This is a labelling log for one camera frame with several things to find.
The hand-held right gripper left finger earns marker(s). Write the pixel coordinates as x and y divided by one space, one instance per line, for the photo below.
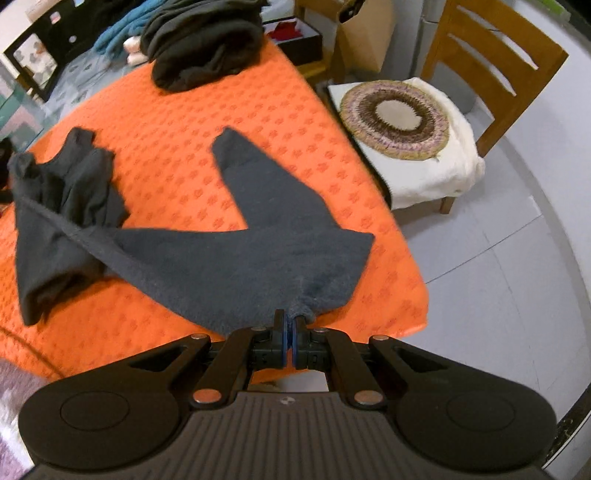
280 344

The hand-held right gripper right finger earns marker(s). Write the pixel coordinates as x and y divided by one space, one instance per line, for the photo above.
295 344

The dark grey garment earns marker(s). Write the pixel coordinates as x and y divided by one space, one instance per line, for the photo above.
240 263

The pile of dark clothes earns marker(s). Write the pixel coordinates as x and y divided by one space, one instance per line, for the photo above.
198 41

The white seat cushion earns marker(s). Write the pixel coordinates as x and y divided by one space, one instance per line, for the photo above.
443 170

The round woven mat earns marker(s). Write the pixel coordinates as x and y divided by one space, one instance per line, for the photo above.
360 124

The orange patterned table cloth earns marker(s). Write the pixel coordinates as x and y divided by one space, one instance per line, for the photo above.
175 138

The purple patterned cloth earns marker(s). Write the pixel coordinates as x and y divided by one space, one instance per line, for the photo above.
14 415

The black box with red lining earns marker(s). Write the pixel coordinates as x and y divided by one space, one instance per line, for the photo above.
295 36

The cardboard box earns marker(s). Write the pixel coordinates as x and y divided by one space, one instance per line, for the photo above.
367 30

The white folded cloth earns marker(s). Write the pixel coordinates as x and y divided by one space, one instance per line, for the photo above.
134 50

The light patterned bed sheet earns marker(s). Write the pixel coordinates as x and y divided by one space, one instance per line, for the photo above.
74 78

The wooden chair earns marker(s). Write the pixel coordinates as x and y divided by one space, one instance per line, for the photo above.
496 69

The blue towel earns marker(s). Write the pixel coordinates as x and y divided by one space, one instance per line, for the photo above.
117 32

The black box appliance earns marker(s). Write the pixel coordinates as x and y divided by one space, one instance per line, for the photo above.
32 60

